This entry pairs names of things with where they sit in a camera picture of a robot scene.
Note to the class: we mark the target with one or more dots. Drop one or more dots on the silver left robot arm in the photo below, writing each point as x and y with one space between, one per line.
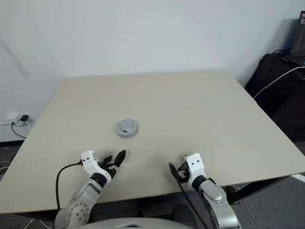
78 202

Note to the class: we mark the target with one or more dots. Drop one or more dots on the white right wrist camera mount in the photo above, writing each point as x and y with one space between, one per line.
195 164

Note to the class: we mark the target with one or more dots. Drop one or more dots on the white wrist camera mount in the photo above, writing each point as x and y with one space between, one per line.
195 164
88 159

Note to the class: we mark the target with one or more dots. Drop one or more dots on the black power adapter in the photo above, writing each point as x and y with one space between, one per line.
24 118

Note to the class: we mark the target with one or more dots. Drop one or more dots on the white floor power strip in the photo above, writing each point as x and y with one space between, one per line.
299 177

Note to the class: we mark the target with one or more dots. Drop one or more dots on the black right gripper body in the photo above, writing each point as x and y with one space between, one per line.
182 167

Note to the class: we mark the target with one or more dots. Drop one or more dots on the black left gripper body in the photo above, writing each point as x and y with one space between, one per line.
109 169

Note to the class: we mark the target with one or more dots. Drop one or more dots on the silver metal wheel disc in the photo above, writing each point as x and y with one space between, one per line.
128 135

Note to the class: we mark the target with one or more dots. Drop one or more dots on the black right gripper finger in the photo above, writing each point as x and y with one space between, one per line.
174 170

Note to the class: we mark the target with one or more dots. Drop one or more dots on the white wall power strip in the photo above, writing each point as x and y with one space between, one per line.
14 117

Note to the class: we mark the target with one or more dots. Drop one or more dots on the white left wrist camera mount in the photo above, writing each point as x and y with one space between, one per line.
88 159

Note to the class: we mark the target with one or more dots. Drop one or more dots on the grey robot torso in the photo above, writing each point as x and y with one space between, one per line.
133 225

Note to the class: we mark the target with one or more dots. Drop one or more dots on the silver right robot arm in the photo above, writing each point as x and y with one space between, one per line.
216 193

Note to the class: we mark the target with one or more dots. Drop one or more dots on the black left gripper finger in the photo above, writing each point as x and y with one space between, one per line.
108 159
119 158

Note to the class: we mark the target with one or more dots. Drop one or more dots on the black bag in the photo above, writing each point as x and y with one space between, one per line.
281 100

